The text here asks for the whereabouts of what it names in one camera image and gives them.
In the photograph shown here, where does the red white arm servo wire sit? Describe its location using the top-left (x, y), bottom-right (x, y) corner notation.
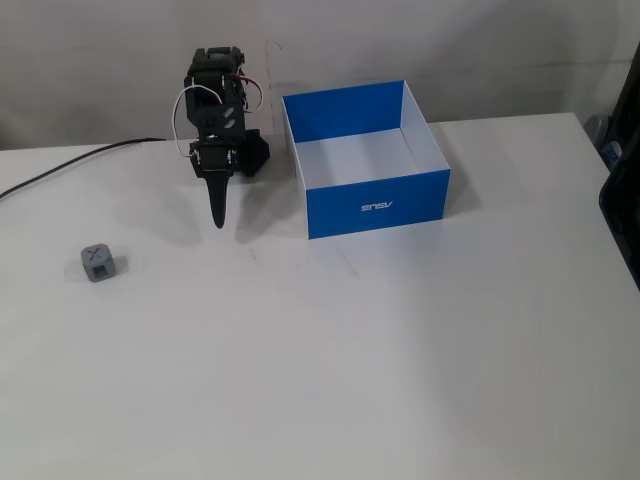
top-left (232, 72), bottom-right (265, 114)

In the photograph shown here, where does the black plastic hard case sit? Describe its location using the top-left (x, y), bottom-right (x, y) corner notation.
top-left (598, 167), bottom-right (640, 294)

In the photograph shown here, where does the blue and white cardboard box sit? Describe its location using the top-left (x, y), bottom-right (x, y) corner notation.
top-left (281, 79), bottom-right (453, 240)

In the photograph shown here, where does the white gripper servo wire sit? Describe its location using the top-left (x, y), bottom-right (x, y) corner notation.
top-left (171, 85), bottom-right (224, 160)

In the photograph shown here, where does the gray cube block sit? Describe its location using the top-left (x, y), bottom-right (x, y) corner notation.
top-left (80, 242), bottom-right (115, 284)

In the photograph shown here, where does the black power cable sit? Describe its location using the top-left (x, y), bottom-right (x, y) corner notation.
top-left (0, 137), bottom-right (167, 201)

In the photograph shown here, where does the gray plastic object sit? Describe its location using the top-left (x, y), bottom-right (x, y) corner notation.
top-left (583, 113), bottom-right (624, 169)

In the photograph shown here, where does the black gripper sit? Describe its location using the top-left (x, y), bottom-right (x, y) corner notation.
top-left (184, 86), bottom-right (247, 231)

